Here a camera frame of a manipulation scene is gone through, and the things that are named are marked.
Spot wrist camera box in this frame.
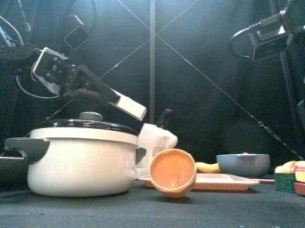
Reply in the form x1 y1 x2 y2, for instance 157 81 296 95
249 12 296 61
59 14 91 51

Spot black stick handle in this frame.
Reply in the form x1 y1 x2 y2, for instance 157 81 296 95
155 108 175 129

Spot black pot lid grey knob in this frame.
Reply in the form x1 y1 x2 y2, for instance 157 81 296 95
39 111 138 136

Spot brown flat board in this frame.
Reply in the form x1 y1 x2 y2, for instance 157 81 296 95
250 177 277 185

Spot white toy pot grey handles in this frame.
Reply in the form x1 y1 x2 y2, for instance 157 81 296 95
4 126 147 198

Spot red yellow toy sushi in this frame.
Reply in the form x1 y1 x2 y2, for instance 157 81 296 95
292 160 305 197

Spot grey vertical frame pole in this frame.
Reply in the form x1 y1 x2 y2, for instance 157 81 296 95
149 0 157 125

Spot black camera cable loop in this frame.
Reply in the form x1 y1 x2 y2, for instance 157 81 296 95
229 25 261 59

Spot grey toy bowl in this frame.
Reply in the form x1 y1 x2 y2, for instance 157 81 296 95
215 153 272 178

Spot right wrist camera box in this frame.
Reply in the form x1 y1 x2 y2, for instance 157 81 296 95
249 12 296 61

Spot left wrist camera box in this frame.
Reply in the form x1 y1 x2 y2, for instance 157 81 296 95
59 14 91 51

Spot white plastic toy jug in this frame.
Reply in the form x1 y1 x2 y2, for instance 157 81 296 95
135 122 179 179

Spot pink rectangular plastic tray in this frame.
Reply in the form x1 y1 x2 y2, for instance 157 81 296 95
137 173 261 191

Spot white cable at left arm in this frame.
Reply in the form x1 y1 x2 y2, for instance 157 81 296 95
15 66 60 100

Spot diagonal brace wire with turnbuckle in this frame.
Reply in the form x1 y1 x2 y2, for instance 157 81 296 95
116 0 305 161

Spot orange plastic toy bowl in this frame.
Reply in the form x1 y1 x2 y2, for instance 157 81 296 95
147 148 198 199

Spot yellow toy banana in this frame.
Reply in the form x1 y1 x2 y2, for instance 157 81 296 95
195 161 222 175

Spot green toy sushi yellow top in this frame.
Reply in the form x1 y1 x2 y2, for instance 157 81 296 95
273 160 298 193

